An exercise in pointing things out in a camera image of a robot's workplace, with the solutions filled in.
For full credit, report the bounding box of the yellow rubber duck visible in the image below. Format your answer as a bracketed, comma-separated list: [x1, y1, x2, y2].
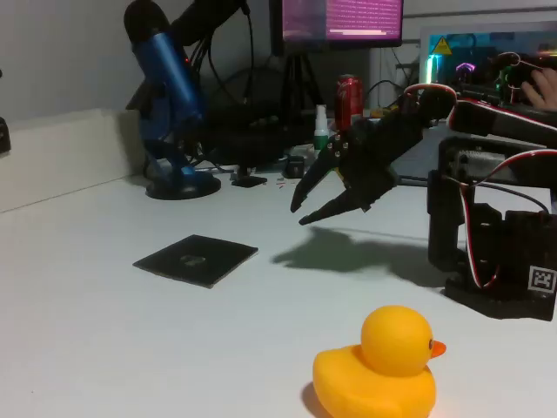
[312, 305, 447, 418]

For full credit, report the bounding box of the black square mat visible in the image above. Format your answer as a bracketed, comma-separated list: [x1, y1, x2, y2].
[132, 233, 259, 290]

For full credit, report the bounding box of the person's right hand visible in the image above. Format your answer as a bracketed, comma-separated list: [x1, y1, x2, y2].
[520, 68, 557, 110]

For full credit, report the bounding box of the small black cube device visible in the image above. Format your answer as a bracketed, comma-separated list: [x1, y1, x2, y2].
[282, 155, 305, 179]

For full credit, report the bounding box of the white green spray bottle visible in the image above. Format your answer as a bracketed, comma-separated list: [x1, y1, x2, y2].
[313, 104, 329, 153]

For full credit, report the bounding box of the red soda can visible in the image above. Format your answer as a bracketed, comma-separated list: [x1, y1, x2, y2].
[334, 73, 365, 131]

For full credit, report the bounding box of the small black flat stand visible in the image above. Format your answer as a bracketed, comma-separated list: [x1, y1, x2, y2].
[230, 165, 269, 188]

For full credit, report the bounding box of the black audio device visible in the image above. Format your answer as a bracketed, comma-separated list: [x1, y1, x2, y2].
[208, 115, 301, 166]

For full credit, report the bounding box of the black tripod behind monitor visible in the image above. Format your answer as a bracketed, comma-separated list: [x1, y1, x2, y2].
[278, 51, 325, 131]

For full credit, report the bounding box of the computer monitor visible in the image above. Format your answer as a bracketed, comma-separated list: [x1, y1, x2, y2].
[269, 0, 405, 51]

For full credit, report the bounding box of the glass computer case with lights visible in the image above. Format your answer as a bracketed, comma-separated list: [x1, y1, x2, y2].
[419, 21, 557, 110]

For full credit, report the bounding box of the blue desktop microphone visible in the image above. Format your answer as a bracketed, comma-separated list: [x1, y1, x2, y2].
[124, 0, 222, 201]

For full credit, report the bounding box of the black white fiducial marker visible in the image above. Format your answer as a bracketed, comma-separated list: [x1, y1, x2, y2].
[527, 266, 557, 293]

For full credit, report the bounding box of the white raised ledge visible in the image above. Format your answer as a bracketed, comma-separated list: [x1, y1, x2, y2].
[0, 108, 145, 214]

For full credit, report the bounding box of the red white servo cable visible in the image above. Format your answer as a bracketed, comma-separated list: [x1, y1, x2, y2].
[459, 150, 557, 292]

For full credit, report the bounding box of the black hanging cable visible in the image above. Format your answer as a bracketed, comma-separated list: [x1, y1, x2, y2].
[240, 2, 257, 105]

